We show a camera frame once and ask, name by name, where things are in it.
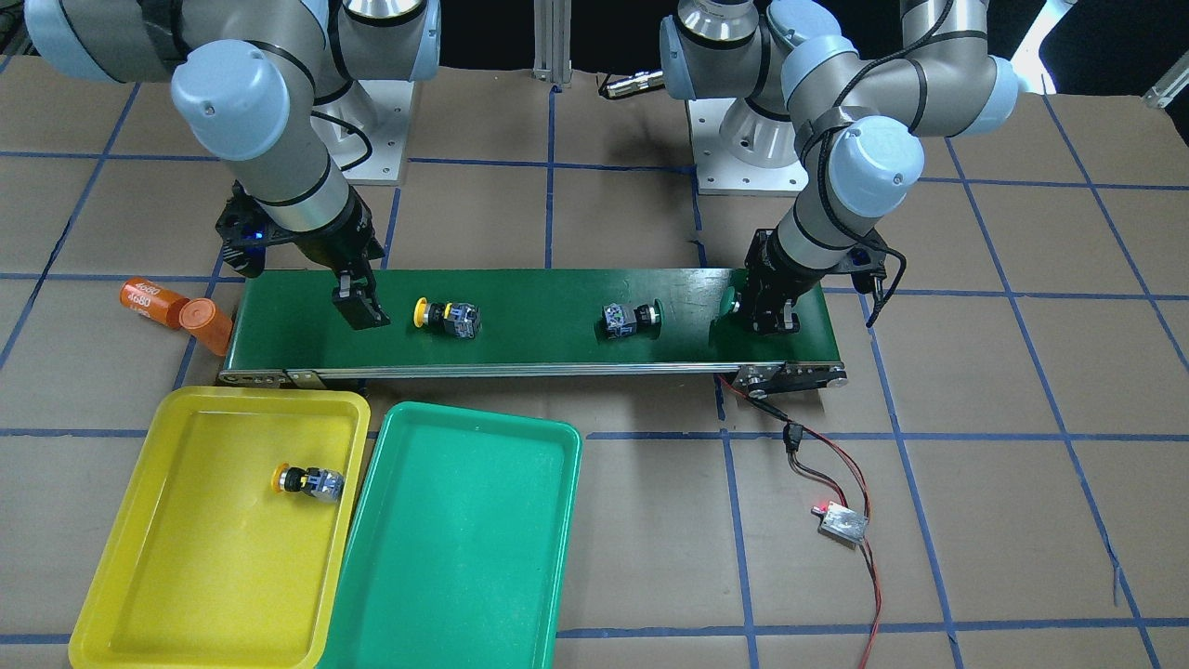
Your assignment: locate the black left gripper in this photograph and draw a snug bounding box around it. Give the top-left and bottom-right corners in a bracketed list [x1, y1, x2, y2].
[738, 229, 828, 335]

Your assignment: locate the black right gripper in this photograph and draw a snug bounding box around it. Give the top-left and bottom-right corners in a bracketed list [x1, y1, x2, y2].
[294, 190, 391, 332]

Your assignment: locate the yellow mushroom push button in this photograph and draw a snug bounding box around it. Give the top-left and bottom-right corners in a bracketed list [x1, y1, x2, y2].
[270, 463, 346, 504]

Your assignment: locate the orange 4680 cylinder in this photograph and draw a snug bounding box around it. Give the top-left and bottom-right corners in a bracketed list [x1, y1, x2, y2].
[119, 278, 190, 330]

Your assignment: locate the green mushroom push button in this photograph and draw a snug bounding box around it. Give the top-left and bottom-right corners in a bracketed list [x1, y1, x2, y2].
[719, 285, 742, 318]

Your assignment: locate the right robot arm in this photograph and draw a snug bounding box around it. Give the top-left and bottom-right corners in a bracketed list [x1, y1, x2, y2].
[24, 1, 441, 330]

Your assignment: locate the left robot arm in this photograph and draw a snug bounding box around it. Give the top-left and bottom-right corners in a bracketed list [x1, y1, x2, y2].
[660, 1, 1019, 335]

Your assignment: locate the green conveyor belt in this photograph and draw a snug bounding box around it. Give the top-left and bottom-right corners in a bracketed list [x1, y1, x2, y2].
[219, 269, 848, 397]

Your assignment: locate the green plastic tray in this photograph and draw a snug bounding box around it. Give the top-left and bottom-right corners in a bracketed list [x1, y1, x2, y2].
[319, 400, 581, 668]

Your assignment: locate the yellow plastic tray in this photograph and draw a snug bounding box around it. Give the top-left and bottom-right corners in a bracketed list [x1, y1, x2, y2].
[69, 387, 370, 668]

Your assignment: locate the red black wire pair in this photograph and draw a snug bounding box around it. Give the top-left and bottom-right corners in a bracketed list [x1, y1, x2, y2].
[713, 374, 883, 669]

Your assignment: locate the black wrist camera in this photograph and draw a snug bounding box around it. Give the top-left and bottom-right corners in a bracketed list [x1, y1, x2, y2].
[216, 179, 279, 279]

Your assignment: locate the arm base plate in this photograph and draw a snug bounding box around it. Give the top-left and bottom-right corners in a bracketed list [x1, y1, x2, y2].
[312, 80, 417, 187]
[686, 97, 814, 196]

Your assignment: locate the aluminium frame post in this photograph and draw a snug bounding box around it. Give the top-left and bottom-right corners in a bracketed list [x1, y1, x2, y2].
[531, 0, 572, 87]

